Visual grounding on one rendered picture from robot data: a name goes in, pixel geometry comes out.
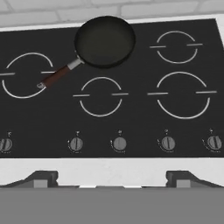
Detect black glass hob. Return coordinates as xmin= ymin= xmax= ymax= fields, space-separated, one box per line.
xmin=0 ymin=17 xmax=224 ymax=159

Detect grey hob knob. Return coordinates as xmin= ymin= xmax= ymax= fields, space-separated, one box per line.
xmin=69 ymin=136 xmax=84 ymax=152
xmin=0 ymin=137 xmax=14 ymax=152
xmin=112 ymin=136 xmax=128 ymax=151
xmin=161 ymin=136 xmax=177 ymax=151
xmin=206 ymin=135 xmax=223 ymax=151

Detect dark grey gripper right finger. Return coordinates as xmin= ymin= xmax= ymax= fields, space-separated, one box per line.
xmin=165 ymin=170 xmax=224 ymax=189

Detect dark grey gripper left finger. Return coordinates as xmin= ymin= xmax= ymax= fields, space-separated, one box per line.
xmin=0 ymin=170 xmax=60 ymax=189

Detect black frying pan brown handle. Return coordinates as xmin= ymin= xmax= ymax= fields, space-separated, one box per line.
xmin=36 ymin=15 xmax=137 ymax=89

